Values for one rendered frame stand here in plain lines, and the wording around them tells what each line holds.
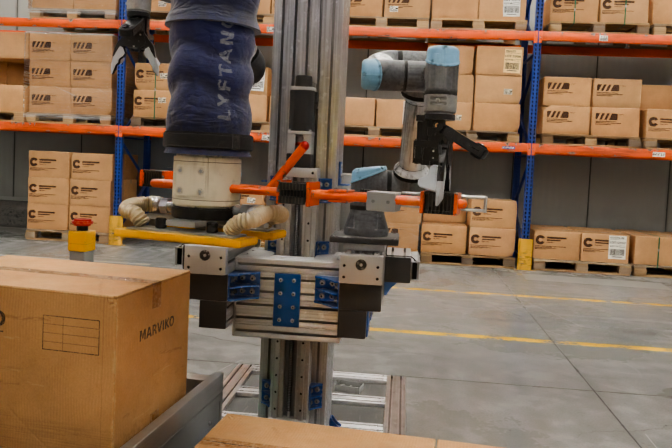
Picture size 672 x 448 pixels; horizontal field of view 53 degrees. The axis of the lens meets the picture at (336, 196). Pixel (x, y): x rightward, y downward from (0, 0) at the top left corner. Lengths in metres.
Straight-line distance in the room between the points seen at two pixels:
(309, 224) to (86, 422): 1.00
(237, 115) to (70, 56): 8.35
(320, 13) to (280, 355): 1.22
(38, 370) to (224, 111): 0.76
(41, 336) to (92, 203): 8.09
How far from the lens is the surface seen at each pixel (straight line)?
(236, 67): 1.70
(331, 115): 2.43
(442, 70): 1.57
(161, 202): 1.82
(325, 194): 1.61
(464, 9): 9.11
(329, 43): 2.46
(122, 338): 1.71
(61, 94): 9.99
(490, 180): 10.25
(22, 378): 1.84
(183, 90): 1.70
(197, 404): 2.04
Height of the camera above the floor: 1.28
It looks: 3 degrees down
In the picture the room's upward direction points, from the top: 3 degrees clockwise
